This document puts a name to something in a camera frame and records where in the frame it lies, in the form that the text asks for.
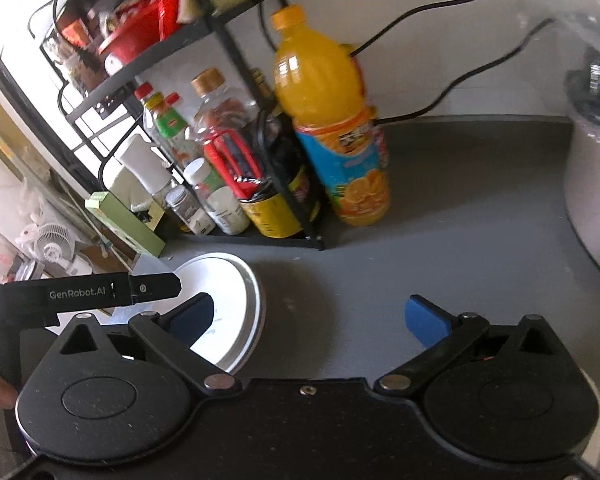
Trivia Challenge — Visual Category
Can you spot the dark sauce bottle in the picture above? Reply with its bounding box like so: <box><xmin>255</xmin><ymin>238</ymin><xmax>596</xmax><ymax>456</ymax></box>
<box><xmin>240</xmin><ymin>110</ymin><xmax>327</xmax><ymax>240</ymax></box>

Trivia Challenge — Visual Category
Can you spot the red-capped green-label bottle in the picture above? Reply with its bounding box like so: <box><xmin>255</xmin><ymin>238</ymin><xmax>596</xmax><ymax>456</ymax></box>
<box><xmin>134</xmin><ymin>82</ymin><xmax>181</xmax><ymax>162</ymax></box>
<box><xmin>162</xmin><ymin>92</ymin><xmax>197</xmax><ymax>172</ymax></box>

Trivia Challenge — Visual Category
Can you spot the orange juice bottle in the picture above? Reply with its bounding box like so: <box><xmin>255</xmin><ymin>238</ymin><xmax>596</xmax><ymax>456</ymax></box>
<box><xmin>271</xmin><ymin>5</ymin><xmax>392</xmax><ymax>227</ymax></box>

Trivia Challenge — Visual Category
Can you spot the clear gold-capped bottle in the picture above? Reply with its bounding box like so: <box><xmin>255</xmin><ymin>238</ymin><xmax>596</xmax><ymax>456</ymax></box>
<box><xmin>190</xmin><ymin>69</ymin><xmax>262</xmax><ymax>202</ymax></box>

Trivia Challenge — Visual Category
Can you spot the green box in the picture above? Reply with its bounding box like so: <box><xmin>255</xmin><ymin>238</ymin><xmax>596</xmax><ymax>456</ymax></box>
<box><xmin>85</xmin><ymin>191</ymin><xmax>167</xmax><ymax>257</ymax></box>

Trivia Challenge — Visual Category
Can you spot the clear plastic bag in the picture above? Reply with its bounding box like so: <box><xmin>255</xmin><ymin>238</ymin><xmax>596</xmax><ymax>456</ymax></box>
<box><xmin>520</xmin><ymin>0</ymin><xmax>600</xmax><ymax>147</ymax></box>

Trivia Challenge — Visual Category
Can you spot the black power cable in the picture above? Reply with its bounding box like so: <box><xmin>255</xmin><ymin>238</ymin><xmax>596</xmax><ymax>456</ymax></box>
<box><xmin>375</xmin><ymin>16</ymin><xmax>557</xmax><ymax>124</ymax></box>
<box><xmin>349</xmin><ymin>0</ymin><xmax>532</xmax><ymax>57</ymax></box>

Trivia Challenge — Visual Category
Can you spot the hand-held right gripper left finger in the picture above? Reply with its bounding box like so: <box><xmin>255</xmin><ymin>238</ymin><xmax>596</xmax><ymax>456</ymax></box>
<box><xmin>52</xmin><ymin>291</ymin><xmax>243</xmax><ymax>397</ymax></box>

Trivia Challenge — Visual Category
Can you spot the white tall cup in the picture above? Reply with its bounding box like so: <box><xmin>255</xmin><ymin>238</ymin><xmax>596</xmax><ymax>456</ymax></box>
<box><xmin>107</xmin><ymin>135</ymin><xmax>174</xmax><ymax>212</ymax></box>

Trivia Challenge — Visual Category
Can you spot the black metal rack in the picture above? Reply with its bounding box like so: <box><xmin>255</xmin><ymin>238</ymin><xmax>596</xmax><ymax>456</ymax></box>
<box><xmin>39</xmin><ymin>0</ymin><xmax>327</xmax><ymax>252</ymax></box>

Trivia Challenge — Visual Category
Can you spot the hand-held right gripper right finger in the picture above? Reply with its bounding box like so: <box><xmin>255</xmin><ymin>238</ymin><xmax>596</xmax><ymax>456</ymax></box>
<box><xmin>374</xmin><ymin>294</ymin><xmax>567</xmax><ymax>402</ymax></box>

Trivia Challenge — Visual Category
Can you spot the white plate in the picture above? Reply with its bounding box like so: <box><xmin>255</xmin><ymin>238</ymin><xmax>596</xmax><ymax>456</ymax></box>
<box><xmin>172</xmin><ymin>252</ymin><xmax>266</xmax><ymax>374</ymax></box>

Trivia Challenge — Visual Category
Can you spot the white green-label bottle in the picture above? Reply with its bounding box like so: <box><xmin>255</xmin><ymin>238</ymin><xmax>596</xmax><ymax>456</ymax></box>
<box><xmin>182</xmin><ymin>157</ymin><xmax>222</xmax><ymax>197</ymax></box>

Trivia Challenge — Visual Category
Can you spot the white pill bottle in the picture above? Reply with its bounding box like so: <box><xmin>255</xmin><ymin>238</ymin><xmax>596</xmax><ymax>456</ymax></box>
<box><xmin>207</xmin><ymin>187</ymin><xmax>251</xmax><ymax>236</ymax></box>

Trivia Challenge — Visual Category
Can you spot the red-handled kitchen tool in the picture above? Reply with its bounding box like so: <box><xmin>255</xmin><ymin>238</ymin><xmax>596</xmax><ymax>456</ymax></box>
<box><xmin>202</xmin><ymin>130</ymin><xmax>264</xmax><ymax>202</ymax></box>

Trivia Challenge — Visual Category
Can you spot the small white fan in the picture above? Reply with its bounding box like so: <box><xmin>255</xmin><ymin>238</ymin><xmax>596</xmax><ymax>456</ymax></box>
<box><xmin>32</xmin><ymin>223</ymin><xmax>79</xmax><ymax>277</ymax></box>

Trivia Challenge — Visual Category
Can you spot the small spice jar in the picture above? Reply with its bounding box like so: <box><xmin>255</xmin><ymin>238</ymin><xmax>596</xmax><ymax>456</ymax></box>
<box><xmin>165</xmin><ymin>185</ymin><xmax>214</xmax><ymax>236</ymax></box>

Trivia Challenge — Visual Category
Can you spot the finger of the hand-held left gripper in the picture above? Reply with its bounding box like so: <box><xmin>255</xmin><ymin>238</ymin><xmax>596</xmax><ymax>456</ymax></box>
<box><xmin>130</xmin><ymin>272</ymin><xmax>183</xmax><ymax>304</ymax></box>

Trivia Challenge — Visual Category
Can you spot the red pot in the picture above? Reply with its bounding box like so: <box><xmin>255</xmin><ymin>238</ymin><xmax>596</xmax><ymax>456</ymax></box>
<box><xmin>97</xmin><ymin>0</ymin><xmax>174</xmax><ymax>67</ymax></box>

